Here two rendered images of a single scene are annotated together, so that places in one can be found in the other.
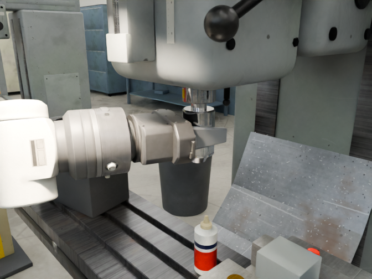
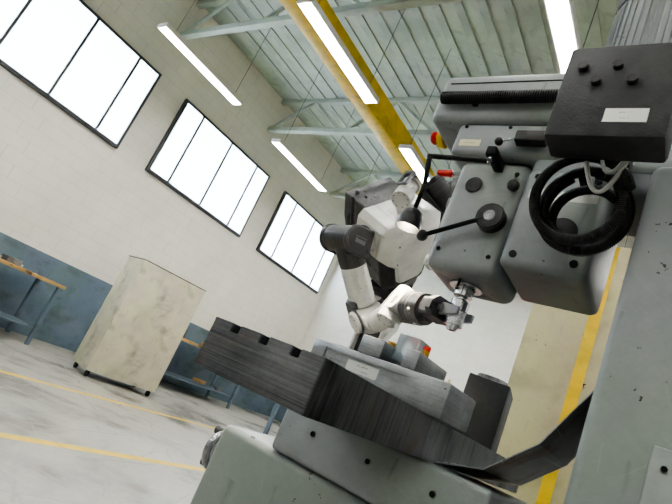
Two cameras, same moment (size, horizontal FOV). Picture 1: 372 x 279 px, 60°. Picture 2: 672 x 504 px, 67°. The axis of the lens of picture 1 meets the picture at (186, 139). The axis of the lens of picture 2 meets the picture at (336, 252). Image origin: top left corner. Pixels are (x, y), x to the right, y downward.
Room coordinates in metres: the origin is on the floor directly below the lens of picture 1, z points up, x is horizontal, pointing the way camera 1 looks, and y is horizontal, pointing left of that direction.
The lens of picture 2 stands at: (-0.05, -1.21, 0.92)
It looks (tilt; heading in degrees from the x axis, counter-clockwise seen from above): 15 degrees up; 82
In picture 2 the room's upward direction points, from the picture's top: 24 degrees clockwise
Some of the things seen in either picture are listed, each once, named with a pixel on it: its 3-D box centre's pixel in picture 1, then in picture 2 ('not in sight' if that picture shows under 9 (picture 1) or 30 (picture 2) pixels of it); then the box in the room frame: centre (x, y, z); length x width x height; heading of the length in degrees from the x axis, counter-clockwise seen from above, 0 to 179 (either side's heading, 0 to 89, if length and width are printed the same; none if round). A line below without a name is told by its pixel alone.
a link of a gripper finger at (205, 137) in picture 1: (207, 137); (448, 308); (0.42, -0.03, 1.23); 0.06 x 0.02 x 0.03; 112
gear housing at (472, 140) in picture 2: not in sight; (525, 166); (0.48, -0.05, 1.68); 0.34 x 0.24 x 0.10; 134
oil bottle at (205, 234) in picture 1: (205, 242); not in sight; (0.48, -0.03, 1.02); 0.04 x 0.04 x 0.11
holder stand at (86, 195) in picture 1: (79, 160); (483, 412); (0.76, 0.27, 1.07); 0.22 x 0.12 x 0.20; 55
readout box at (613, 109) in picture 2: not in sight; (616, 100); (0.42, -0.47, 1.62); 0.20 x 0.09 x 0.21; 134
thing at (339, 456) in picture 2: not in sight; (398, 475); (0.45, -0.02, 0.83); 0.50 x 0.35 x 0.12; 134
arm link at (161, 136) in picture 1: (137, 139); (430, 310); (0.42, 0.07, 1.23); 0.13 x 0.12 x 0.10; 23
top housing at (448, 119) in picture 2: not in sight; (529, 126); (0.46, -0.03, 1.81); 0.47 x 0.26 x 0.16; 134
